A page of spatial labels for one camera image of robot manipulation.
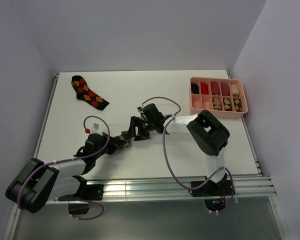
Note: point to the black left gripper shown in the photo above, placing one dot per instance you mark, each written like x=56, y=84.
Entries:
x=114, y=143

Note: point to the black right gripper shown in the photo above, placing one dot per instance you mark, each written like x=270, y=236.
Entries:
x=135, y=122

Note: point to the black red yellow argyle sock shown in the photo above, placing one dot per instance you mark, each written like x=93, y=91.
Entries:
x=85, y=94

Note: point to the beige orange brown argyle sock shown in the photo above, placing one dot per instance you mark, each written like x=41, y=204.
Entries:
x=216, y=103

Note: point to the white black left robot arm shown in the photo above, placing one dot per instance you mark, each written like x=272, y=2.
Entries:
x=39, y=182

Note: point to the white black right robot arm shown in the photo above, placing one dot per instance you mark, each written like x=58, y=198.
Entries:
x=210, y=135

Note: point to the black rolled sock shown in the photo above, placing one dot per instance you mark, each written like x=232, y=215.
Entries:
x=194, y=89

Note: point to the red rolled sock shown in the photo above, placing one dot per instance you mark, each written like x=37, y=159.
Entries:
x=204, y=88

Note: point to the dark pink rolled sock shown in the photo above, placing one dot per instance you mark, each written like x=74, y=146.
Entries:
x=215, y=89

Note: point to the pink divided organizer tray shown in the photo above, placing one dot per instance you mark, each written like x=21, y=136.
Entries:
x=200, y=102

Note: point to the brown yellow argyle rolled sock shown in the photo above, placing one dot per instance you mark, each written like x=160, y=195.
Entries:
x=227, y=104

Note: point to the magenta rolled sock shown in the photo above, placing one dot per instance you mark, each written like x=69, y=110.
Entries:
x=225, y=89

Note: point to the brown cream argyle rolled sock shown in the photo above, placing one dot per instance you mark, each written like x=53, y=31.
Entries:
x=238, y=105

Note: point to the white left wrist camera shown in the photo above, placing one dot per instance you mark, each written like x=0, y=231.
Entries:
x=95, y=129

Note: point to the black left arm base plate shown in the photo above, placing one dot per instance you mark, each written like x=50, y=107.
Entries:
x=95, y=192

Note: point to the black box under rail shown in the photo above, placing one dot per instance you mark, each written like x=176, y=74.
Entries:
x=78, y=208

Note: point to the aluminium table edge rail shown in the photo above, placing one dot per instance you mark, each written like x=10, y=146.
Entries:
x=46, y=115

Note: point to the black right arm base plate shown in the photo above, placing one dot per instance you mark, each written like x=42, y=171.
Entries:
x=212, y=189

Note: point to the aluminium front mounting rail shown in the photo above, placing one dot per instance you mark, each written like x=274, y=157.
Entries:
x=166, y=189

